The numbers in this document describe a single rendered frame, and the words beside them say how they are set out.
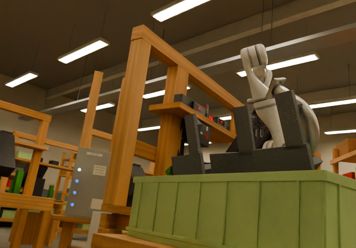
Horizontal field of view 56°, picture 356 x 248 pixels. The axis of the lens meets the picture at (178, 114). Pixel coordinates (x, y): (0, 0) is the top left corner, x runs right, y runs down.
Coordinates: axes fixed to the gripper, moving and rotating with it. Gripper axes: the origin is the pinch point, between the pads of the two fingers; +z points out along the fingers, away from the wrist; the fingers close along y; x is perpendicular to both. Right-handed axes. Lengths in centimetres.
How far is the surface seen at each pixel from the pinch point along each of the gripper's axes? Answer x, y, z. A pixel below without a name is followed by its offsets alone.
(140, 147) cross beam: 3, 74, 6
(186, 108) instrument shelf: -11, 54, -22
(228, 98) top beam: -89, 65, -58
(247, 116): 78, -28, 18
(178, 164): 67, -1, 28
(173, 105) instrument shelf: -4, 58, -22
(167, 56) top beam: 0, 66, -55
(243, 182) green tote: 89, -33, 36
